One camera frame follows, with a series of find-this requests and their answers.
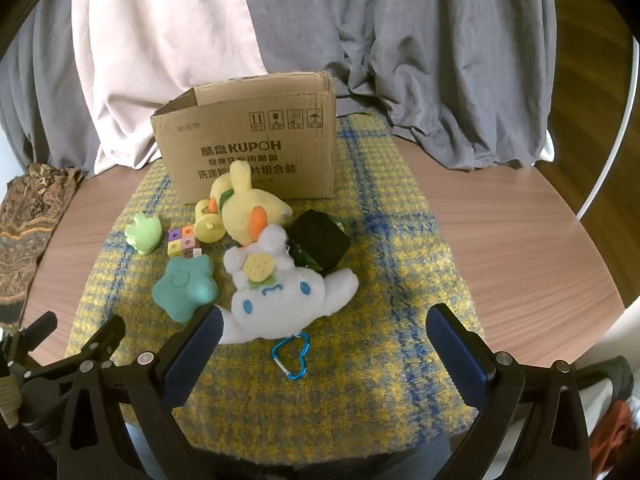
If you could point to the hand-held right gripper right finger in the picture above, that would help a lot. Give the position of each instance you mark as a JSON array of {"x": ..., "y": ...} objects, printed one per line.
[{"x": 455, "y": 360}]

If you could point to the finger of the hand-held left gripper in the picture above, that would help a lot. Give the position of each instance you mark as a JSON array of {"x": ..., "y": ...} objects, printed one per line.
[
  {"x": 102, "y": 340},
  {"x": 35, "y": 337}
]

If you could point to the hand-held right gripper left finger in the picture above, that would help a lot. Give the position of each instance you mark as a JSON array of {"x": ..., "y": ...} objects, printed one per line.
[{"x": 195, "y": 355}]

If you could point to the white dog plush toy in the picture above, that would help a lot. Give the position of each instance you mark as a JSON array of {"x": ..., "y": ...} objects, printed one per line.
[{"x": 275, "y": 305}]

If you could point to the light green frog toy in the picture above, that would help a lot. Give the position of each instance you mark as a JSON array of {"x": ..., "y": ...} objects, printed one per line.
[{"x": 144, "y": 234}]

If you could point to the yellow duck plush toy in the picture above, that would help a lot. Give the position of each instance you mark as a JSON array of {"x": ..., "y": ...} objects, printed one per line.
[{"x": 245, "y": 215}]

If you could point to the brown cardboard box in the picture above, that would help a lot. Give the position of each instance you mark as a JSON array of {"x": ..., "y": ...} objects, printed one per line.
[{"x": 250, "y": 130}]

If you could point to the teal star toy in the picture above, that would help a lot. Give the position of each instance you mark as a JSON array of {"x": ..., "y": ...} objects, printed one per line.
[{"x": 182, "y": 285}]

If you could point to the blue heart carabiner clip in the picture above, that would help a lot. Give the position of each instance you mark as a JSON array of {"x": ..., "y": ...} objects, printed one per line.
[{"x": 289, "y": 362}]

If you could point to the multicolour linking cubes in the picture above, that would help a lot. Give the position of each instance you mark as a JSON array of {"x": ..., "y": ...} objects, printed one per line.
[{"x": 181, "y": 242}]

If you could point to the yellow blue plaid mat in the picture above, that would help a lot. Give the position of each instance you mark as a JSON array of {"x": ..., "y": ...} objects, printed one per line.
[{"x": 380, "y": 270}]

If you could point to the brown patterned cloth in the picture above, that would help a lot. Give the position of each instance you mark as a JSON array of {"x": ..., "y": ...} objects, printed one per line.
[{"x": 30, "y": 220}]

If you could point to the small yellow plastic toy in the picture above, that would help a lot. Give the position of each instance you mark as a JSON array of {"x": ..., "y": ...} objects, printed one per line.
[{"x": 207, "y": 227}]

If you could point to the green glossy wrapper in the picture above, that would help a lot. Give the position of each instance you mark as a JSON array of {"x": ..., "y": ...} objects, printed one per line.
[{"x": 299, "y": 255}]

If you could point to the black cube box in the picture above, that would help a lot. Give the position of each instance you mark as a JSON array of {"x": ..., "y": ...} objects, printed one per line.
[{"x": 320, "y": 240}]

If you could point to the red orange cloth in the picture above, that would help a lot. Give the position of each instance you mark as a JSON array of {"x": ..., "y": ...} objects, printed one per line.
[{"x": 617, "y": 430}]

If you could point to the grey draped cloth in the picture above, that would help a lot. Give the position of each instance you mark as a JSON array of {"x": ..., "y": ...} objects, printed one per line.
[
  {"x": 40, "y": 85},
  {"x": 425, "y": 50}
]

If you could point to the white curved tube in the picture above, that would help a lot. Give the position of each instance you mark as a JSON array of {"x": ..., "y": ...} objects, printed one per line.
[{"x": 617, "y": 130}]

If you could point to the pale pink draped cloth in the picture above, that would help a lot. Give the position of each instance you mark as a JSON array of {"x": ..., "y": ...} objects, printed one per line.
[{"x": 160, "y": 35}]

